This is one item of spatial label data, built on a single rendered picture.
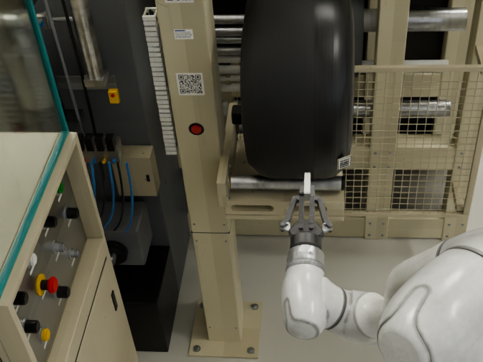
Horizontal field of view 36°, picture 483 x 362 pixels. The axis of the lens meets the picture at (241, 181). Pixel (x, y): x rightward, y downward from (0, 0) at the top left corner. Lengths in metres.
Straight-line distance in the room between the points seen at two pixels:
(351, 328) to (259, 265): 1.52
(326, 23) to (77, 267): 0.93
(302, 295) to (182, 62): 0.76
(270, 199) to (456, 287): 1.18
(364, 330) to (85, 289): 0.76
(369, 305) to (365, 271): 1.48
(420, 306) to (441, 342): 0.06
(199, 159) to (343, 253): 1.16
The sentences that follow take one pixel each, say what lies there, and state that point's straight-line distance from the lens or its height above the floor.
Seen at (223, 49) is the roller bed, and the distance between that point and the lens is 2.49.
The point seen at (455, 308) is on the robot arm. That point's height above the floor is 1.54.
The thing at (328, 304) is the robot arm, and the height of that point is 1.09.
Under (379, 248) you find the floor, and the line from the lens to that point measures 3.27.
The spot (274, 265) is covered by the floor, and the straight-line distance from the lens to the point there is 3.19.
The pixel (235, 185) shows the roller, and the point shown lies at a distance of 2.21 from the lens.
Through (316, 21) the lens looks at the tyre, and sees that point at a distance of 1.93.
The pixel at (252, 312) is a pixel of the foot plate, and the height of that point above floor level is 0.01.
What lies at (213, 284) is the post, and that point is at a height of 0.35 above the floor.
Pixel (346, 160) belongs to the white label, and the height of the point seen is 1.08.
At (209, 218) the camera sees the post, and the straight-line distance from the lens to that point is 2.43.
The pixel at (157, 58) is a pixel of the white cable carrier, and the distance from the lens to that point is 2.07.
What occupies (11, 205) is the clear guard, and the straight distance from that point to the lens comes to 1.60.
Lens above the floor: 2.39
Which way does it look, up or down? 42 degrees down
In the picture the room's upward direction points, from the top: 5 degrees counter-clockwise
